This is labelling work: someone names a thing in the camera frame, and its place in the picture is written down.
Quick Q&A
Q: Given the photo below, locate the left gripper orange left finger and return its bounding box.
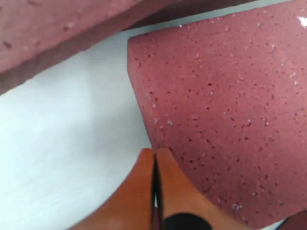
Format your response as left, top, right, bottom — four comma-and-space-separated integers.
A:
71, 148, 155, 230

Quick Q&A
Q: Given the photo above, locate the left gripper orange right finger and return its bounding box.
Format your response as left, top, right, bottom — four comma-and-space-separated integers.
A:
155, 148, 249, 230

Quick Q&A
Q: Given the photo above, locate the red brick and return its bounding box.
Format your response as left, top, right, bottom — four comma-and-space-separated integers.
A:
0, 0, 260, 95
128, 0, 307, 229

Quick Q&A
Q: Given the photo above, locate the red brick top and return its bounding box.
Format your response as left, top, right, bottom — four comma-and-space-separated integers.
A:
0, 0, 260, 95

